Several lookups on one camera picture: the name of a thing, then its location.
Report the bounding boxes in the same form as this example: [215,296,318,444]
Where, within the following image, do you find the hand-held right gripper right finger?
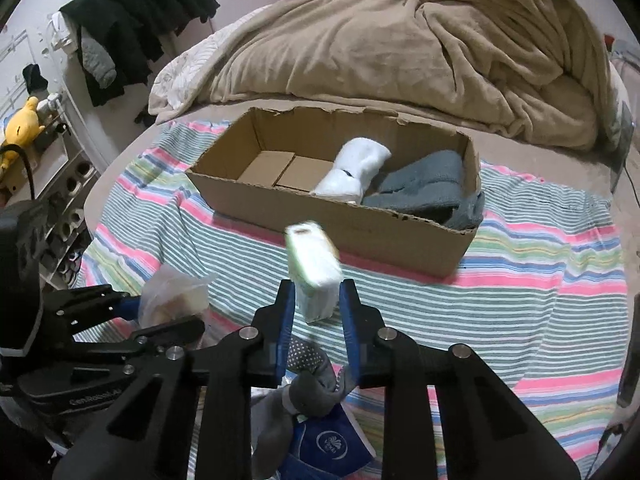
[339,279,583,480]

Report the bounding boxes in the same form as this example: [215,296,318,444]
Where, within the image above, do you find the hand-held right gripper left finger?
[52,279,297,480]

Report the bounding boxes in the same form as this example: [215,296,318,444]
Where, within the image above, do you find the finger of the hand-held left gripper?
[42,284,147,335]
[75,316,207,358]

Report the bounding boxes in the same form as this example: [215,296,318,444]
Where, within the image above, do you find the clear plastic bag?
[137,265,218,330]

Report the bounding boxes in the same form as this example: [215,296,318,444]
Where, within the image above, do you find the green white tissue pack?
[285,221,345,323]

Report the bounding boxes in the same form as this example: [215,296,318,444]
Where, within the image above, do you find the cardboard box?
[185,106,483,278]

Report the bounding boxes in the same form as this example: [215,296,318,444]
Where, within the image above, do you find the grey dotted sock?
[250,337,358,480]

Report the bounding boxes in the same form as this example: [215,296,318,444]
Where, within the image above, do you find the blue packet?
[285,402,376,480]

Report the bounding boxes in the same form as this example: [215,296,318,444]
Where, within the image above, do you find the white shelf rack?
[0,90,101,286]

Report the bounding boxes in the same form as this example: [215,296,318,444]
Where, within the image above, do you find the white rolled socks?
[311,137,392,203]

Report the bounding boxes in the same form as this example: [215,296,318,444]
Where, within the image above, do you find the grey knit socks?
[361,151,486,231]

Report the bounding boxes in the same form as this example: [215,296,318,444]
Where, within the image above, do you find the striped blanket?
[80,120,628,466]

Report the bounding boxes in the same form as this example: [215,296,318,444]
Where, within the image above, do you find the yellow plush toy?
[0,96,46,181]

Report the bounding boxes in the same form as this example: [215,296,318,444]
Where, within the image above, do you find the white floral quilt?
[149,2,273,111]

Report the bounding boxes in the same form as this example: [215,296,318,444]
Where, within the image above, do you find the grey hanging garment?
[80,35,117,88]

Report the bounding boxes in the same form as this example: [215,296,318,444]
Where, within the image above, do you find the black hanging sock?
[22,63,49,95]

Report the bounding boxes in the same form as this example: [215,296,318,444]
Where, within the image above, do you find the beige fleece blanket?
[150,0,618,151]

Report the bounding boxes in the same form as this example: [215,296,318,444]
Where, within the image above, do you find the black hanging clothes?
[59,0,221,108]

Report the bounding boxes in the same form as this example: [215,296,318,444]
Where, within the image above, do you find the black cable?
[0,144,37,206]

